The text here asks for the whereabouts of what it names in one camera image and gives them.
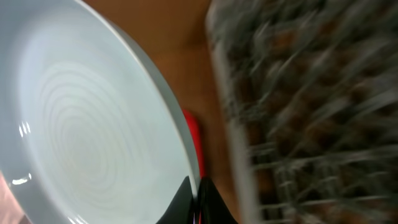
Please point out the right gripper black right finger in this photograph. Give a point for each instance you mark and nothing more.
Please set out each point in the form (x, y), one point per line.
(212, 208)

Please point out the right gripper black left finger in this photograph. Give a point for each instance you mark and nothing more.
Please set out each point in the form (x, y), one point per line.
(181, 209)

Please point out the light blue plate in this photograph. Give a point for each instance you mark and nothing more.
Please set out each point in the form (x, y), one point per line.
(90, 130)

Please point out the grey dishwasher rack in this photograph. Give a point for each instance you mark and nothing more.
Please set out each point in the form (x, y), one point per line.
(309, 94)

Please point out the red serving tray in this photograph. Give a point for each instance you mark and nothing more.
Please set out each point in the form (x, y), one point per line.
(194, 128)

